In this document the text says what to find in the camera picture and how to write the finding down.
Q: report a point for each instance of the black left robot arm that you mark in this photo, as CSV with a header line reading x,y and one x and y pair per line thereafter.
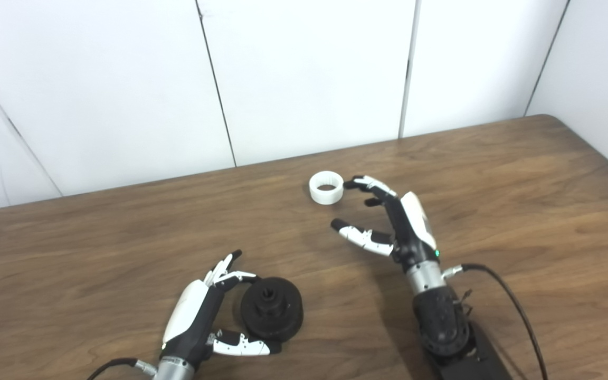
x,y
174,370

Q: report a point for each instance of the round black part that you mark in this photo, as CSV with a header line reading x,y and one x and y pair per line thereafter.
x,y
272,311

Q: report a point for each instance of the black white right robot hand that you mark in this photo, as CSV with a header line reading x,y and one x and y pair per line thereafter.
x,y
412,227

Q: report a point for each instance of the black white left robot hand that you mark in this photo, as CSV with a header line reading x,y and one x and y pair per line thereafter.
x,y
190,316

